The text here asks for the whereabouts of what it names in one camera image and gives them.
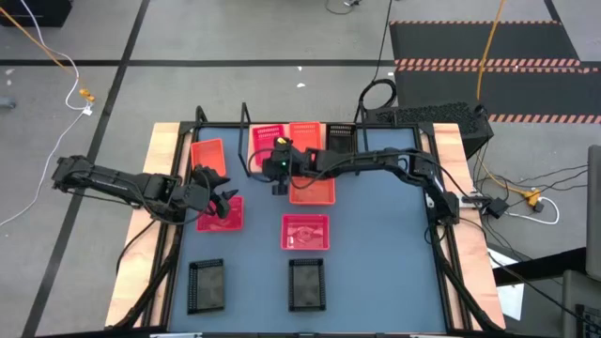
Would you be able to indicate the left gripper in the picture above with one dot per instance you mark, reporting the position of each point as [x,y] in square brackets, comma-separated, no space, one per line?
[195,199]

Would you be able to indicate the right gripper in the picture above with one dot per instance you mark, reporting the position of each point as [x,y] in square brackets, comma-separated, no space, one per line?
[286,171]

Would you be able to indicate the orange plastic mesh basket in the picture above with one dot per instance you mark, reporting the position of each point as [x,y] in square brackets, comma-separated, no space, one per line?
[312,192]
[305,133]
[208,157]

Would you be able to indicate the red plastic mesh basket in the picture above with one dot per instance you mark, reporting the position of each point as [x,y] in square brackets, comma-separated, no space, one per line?
[305,232]
[263,136]
[227,224]

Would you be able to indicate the black slotted plastic basket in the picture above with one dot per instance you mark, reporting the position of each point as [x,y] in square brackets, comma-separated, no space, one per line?
[205,286]
[306,285]
[341,136]

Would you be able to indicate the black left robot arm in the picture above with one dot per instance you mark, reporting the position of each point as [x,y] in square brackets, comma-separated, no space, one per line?
[112,180]

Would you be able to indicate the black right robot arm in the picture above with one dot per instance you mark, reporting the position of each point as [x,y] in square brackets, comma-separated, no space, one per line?
[371,158]

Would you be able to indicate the wooden side board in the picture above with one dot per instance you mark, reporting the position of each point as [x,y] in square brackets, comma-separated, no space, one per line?
[476,281]
[162,145]

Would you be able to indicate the black perforated computer tower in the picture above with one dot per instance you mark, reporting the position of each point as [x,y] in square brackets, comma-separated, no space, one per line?
[436,119]

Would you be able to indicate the black striped floor mat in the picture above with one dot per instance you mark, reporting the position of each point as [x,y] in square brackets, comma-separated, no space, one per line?
[469,42]
[446,89]

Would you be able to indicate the black power adapter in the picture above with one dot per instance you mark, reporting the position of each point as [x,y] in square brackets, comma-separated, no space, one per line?
[497,207]

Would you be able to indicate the yellow power plug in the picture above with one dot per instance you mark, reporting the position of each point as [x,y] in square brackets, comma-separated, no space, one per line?
[533,195]

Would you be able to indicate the white paper sheet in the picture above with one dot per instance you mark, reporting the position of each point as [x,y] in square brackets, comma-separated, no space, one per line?
[512,300]

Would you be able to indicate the black box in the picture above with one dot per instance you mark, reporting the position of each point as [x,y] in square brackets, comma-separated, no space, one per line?
[33,11]

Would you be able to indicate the dark desk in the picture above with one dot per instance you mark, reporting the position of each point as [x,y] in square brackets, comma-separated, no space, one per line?
[540,267]

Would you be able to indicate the grey cabinet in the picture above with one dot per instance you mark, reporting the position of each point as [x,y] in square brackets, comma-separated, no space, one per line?
[594,211]

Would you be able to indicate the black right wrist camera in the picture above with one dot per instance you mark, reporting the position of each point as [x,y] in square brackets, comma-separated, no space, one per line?
[282,143]

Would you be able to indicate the black metal table frame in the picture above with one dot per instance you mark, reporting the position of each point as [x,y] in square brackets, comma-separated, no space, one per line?
[220,126]

